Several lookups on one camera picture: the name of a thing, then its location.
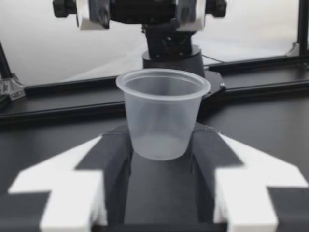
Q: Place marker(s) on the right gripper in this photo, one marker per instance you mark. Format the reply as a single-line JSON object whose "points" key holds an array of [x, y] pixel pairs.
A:
{"points": [[144, 10]]}

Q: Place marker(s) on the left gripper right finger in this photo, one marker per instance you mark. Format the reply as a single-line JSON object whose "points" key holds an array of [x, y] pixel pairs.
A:
{"points": [[246, 174]]}

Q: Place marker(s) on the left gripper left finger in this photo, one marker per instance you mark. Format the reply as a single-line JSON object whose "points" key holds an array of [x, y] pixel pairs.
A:
{"points": [[79, 164]]}

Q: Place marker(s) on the small clear plastic cup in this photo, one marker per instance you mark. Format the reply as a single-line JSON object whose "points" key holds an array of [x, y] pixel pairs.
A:
{"points": [[161, 116]]}

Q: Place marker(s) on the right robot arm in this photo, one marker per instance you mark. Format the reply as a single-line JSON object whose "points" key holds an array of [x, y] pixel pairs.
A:
{"points": [[171, 58]]}

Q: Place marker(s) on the black frame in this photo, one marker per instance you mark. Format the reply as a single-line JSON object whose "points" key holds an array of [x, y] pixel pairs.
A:
{"points": [[72, 96]]}

